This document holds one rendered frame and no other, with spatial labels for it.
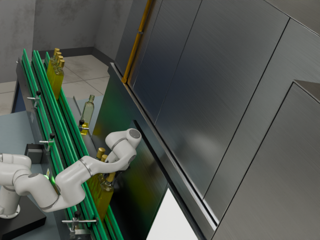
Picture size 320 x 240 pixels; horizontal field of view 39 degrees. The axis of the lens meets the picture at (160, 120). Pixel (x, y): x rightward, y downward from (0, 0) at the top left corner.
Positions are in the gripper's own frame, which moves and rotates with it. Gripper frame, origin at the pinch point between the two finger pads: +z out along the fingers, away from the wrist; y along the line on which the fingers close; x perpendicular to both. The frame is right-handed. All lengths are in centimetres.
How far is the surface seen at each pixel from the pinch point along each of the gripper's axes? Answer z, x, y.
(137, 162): -4.6, -3.3, -12.3
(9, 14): 121, -283, 1
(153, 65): -38, -35, -15
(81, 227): 24.7, 12.8, 9.2
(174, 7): -66, -42, -15
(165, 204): -15.6, 26.3, -12.1
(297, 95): -118, 68, 24
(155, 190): -12.0, 17.1, -12.0
